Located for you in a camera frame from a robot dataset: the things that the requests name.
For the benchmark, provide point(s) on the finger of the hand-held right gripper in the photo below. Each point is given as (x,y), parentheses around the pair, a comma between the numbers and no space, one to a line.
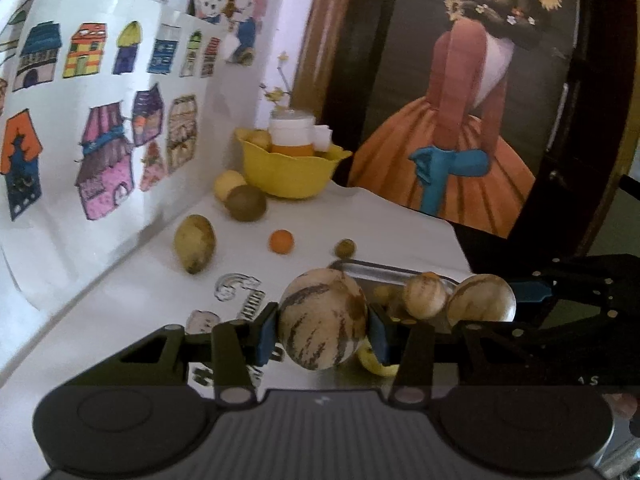
(532,292)

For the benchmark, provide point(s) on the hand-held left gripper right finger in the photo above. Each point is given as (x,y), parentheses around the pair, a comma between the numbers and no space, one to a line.
(380,337)

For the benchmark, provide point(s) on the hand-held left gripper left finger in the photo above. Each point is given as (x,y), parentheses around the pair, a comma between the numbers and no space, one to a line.
(267,332)

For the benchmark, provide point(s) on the yellow pear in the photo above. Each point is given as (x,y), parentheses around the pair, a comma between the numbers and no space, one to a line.
(377,362)

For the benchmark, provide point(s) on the pale faint-striped melon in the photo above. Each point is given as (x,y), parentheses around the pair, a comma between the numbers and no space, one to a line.
(480,300)

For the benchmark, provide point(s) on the large dark-striped melon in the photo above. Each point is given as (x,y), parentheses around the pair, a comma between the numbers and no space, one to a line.
(322,317)

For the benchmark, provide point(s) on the metal tray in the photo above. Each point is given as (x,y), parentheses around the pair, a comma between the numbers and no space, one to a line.
(370,272)

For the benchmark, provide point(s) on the person's right hand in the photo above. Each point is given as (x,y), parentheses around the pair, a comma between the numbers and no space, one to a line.
(624,404)

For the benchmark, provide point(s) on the small striped melon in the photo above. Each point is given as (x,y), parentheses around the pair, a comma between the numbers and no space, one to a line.
(425,297)

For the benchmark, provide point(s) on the small orange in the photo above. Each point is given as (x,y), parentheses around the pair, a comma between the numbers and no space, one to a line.
(281,241)

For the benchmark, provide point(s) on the small brown fruit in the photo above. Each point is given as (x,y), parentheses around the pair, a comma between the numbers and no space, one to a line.
(345,248)

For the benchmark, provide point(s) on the green mango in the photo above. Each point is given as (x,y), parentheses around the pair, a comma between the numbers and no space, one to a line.
(195,242)

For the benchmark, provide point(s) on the white printed table cloth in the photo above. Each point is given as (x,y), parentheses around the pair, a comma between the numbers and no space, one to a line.
(350,220)

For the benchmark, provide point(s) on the brown-green kiwi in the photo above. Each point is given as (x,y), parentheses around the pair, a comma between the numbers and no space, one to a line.
(246,204)

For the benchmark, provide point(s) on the yellow lemon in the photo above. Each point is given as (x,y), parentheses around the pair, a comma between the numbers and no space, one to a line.
(227,184)

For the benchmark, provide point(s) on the yellow bowl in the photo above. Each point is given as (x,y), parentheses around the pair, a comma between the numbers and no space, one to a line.
(285,175)

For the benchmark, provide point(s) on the yellow fruit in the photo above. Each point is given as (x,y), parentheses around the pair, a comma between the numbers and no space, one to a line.
(260,139)

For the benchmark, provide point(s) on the white jar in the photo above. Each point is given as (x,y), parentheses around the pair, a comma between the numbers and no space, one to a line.
(291,132)

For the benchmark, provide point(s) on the yellow flower twig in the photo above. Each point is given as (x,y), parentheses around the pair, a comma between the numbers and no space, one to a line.
(275,94)

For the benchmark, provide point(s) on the houses drawing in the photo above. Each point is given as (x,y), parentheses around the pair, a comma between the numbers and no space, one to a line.
(60,85)

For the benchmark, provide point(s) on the bear and girl drawing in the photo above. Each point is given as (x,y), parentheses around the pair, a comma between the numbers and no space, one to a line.
(215,0)

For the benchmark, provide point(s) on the wall poster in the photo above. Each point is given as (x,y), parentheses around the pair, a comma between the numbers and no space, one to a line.
(450,160)

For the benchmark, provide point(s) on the wooden door frame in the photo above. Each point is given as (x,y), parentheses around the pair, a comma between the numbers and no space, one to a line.
(320,35)

